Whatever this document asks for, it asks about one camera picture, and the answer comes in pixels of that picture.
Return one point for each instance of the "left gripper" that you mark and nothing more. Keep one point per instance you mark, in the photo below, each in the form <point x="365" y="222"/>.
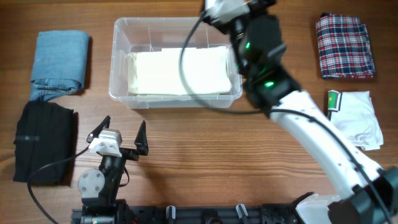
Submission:
<point x="140" y="142"/>

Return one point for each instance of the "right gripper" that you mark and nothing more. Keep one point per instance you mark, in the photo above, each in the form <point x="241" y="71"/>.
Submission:
<point x="256" y="7"/>

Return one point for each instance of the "cream cloth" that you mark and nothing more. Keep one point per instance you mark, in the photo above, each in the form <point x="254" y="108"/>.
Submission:
<point x="157" y="73"/>

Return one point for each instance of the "plaid shirt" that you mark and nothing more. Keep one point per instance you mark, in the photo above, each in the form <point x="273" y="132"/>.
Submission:
<point x="344" y="48"/>

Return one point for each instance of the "white printed t-shirt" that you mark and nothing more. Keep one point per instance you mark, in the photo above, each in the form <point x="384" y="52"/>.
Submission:
<point x="353" y="114"/>

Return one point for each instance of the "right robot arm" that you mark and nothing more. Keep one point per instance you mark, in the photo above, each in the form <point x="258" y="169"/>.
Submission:
<point x="365" y="192"/>

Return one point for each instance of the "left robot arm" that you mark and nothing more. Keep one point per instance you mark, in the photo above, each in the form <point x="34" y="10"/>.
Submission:
<point x="99" y="187"/>

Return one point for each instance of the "clear plastic storage container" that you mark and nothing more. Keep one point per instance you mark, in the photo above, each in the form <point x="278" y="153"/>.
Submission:
<point x="153" y="34"/>

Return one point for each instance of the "black folded garment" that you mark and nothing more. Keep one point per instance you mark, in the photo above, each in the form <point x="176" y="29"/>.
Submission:
<point x="44" y="135"/>

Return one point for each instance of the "blue folded jeans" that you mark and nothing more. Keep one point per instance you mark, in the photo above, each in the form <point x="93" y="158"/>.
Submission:
<point x="59" y="64"/>

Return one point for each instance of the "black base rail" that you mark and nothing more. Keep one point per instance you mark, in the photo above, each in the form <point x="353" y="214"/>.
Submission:
<point x="264" y="214"/>

